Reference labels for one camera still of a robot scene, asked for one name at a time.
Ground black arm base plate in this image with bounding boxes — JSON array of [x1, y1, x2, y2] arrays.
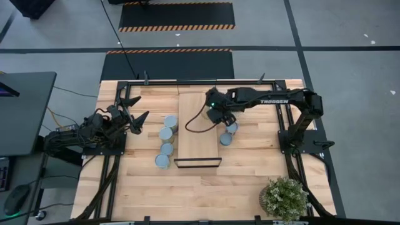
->
[[277, 129, 317, 154], [81, 131, 128, 156]]

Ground potted green plant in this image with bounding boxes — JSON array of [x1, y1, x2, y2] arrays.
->
[[258, 176, 312, 222]]

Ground black aluminium table frame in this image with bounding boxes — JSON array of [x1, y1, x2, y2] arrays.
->
[[74, 79, 338, 225]]

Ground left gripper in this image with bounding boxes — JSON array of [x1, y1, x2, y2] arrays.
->
[[106, 96, 150, 134]]

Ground black power adapter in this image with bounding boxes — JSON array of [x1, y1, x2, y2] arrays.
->
[[56, 124, 79, 132]]

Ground black floor cable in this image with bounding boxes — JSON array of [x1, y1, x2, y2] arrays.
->
[[99, 0, 140, 79]]

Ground dark grey desk top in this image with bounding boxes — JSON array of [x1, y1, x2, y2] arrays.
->
[[0, 71, 58, 157]]

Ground grey floor cable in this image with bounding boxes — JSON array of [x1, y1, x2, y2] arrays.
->
[[52, 86, 98, 98]]

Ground black keyboard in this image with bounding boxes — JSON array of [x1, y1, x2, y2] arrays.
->
[[0, 157, 12, 192]]

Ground lit monitor screen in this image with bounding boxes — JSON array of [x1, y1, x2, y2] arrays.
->
[[0, 81, 20, 98]]

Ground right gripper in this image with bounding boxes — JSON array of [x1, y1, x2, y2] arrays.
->
[[206, 87, 238, 127]]

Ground black computer mouse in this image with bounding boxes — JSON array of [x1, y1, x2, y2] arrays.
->
[[2, 184, 31, 217]]

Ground black hazard-striped floor mat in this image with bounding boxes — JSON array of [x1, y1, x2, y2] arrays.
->
[[117, 1, 236, 33], [99, 48, 235, 83]]

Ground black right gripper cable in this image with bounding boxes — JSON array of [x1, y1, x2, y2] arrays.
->
[[184, 104, 219, 134]]

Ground silver-lidded tin can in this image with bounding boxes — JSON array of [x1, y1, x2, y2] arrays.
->
[[154, 153, 171, 171], [219, 132, 234, 148], [160, 142, 175, 157], [158, 126, 174, 144], [163, 114, 179, 134], [225, 122, 239, 136]]

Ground grey side desk surface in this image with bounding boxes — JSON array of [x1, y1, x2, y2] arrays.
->
[[0, 152, 49, 225]]

